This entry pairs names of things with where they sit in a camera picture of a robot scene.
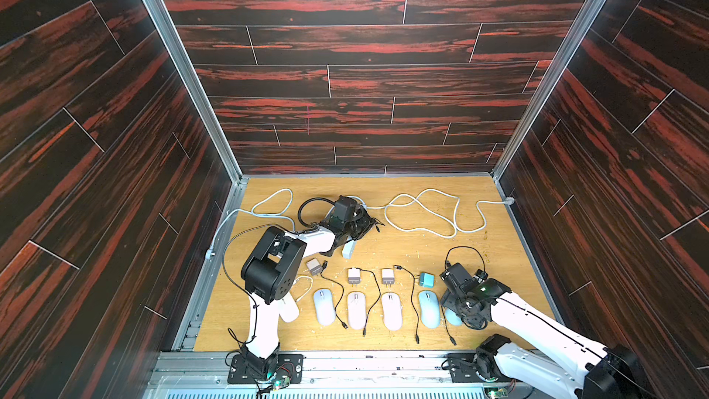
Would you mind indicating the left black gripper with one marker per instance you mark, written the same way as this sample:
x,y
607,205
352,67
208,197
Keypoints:
x,y
365,221

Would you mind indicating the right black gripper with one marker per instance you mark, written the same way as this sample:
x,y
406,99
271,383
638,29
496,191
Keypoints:
x,y
456,281

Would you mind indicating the light blue mouse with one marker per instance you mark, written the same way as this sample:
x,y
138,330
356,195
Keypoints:
x,y
452,318

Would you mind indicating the white power strip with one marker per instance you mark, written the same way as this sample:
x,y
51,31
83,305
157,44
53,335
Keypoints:
x,y
348,249

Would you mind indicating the grey blue mouse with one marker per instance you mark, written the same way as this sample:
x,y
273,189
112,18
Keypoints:
x,y
430,312

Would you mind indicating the teal charger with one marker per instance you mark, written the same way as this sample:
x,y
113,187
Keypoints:
x,y
426,280

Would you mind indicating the pink charger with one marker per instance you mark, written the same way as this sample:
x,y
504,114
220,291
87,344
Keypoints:
x,y
387,276
354,276

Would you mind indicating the white wireless mouse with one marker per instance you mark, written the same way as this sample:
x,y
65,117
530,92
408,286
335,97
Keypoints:
x,y
288,309

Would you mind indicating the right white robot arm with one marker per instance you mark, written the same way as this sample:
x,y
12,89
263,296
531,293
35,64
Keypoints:
x,y
564,365

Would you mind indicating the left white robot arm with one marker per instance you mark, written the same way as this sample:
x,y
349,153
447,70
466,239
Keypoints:
x,y
270,270

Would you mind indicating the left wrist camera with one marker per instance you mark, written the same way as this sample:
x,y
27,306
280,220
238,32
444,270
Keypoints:
x,y
344,212

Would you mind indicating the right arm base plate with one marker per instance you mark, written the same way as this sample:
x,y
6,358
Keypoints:
x,y
478,365

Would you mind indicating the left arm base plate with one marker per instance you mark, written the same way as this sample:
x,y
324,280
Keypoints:
x,y
279,370

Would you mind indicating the aluminium frame left post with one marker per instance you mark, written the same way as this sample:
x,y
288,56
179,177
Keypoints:
x,y
193,317

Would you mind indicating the aluminium frame post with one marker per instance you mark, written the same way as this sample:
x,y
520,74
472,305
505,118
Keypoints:
x,y
193,317
532,211

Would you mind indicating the aluminium frame right post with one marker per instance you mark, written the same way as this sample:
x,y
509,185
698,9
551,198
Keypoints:
x,y
532,211

